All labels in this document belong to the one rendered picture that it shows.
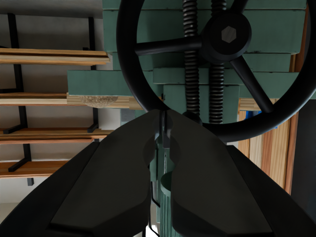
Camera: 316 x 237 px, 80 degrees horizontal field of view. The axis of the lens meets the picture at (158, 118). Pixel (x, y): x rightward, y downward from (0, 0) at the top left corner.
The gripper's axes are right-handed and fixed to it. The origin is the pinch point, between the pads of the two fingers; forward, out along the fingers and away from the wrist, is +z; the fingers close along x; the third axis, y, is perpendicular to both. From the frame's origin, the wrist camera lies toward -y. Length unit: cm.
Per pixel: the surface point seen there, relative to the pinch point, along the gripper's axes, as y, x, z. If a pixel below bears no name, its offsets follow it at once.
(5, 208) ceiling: 250, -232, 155
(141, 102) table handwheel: 5.6, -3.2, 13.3
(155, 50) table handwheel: -0.8, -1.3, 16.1
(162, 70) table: 4.1, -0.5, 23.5
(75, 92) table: 11.7, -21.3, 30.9
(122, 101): 20, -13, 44
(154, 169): 56, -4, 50
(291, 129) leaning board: 86, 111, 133
